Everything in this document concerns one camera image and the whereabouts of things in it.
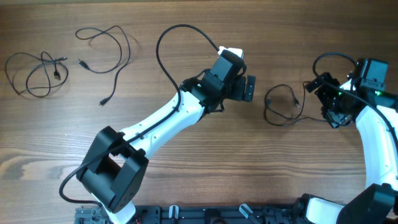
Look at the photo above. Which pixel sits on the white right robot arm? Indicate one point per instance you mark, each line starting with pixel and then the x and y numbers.
pixel 362 100

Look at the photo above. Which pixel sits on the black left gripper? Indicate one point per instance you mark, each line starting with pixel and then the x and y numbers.
pixel 237 90

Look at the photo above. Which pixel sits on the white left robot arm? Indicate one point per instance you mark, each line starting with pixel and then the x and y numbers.
pixel 116 161

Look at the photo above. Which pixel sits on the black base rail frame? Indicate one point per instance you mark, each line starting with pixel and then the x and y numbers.
pixel 211 214

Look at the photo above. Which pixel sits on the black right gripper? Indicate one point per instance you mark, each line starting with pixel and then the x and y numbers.
pixel 315 83

